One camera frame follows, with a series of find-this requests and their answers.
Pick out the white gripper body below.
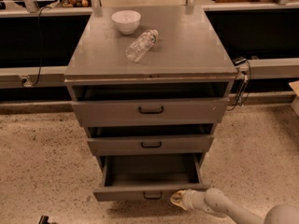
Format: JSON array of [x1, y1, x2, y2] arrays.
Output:
[[182, 189, 208, 211]]

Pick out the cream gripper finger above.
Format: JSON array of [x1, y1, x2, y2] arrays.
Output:
[[172, 202, 187, 210], [170, 189, 186, 202]]

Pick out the grey bottom drawer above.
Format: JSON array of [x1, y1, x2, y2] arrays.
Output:
[[93, 153, 208, 202]]

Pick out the grey drawer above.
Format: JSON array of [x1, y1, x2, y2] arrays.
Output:
[[72, 98, 229, 127], [88, 134, 214, 156], [93, 153, 208, 202]]

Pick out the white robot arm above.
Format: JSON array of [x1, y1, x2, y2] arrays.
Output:
[[170, 188, 299, 224]]

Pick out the grey middle drawer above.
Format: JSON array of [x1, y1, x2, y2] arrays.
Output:
[[88, 134, 214, 156]]

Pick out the grey top drawer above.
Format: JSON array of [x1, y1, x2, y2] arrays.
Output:
[[72, 98, 229, 127]]

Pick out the grey drawer cabinet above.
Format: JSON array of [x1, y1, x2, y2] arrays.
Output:
[[64, 5, 238, 169]]

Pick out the black power adapter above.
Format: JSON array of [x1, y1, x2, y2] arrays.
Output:
[[233, 57, 247, 65]]

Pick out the clear plastic water bottle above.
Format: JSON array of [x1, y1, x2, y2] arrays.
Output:
[[125, 30, 158, 63]]

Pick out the cream box at right edge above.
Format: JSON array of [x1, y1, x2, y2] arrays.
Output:
[[289, 80, 299, 117]]

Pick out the white ceramic bowl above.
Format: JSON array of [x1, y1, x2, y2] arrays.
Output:
[[111, 10, 141, 35]]

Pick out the black cables on right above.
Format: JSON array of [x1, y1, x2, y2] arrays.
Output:
[[226, 59, 252, 112]]

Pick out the black cable on left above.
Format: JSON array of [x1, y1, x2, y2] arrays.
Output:
[[30, 5, 53, 88]]

